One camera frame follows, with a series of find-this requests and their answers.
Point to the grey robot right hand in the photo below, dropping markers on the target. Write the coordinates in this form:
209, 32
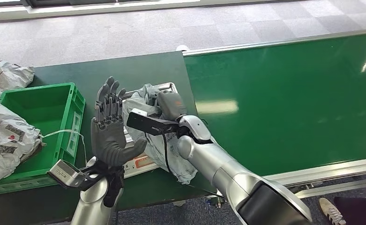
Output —
172, 105

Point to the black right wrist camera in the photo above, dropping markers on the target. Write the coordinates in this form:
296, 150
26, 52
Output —
148, 122

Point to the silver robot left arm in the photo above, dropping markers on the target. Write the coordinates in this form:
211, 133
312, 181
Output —
91, 202

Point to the white window sill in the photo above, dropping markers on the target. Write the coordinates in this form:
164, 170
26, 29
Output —
77, 11

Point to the green conveyor belt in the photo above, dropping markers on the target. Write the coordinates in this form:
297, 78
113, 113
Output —
294, 93

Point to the person's leg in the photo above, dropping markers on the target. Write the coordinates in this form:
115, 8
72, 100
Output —
359, 211

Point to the person's beige sneaker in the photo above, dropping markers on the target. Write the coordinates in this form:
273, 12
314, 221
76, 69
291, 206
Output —
330, 211

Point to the green plastic crate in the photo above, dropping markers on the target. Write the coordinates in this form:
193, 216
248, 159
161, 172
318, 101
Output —
37, 105

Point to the large white printed plastic bag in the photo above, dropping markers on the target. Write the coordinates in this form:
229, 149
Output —
2, 136

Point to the small white crumpled plastic bag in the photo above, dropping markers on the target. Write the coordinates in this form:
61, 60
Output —
9, 76

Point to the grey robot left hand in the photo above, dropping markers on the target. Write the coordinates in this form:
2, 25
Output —
108, 143

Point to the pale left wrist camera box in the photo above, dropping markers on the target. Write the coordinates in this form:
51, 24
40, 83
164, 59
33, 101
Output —
64, 174

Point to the electronic scale with steel tray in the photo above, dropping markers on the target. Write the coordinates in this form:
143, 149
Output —
142, 163

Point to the grey plastic mailer package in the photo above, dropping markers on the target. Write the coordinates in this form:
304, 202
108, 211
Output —
139, 99

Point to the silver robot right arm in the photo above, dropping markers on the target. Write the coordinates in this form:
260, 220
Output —
220, 164

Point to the white round knob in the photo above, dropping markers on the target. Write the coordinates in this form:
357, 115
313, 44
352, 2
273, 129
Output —
182, 48

